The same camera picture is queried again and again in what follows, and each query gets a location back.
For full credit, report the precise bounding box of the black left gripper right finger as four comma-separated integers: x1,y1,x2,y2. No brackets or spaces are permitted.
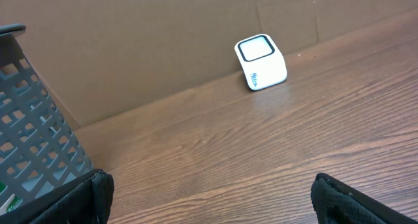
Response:
310,173,417,224

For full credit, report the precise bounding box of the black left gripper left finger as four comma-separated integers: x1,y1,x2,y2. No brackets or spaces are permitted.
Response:
1,169,114,224

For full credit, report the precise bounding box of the green lid seasoning jar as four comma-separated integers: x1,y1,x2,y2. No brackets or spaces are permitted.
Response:
1,182,23,215

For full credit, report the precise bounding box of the white barcode scanner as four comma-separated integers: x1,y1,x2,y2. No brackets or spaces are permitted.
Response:
234,33,287,91

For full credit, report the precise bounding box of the grey plastic mesh basket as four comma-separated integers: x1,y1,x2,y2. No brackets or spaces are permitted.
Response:
1,24,93,207

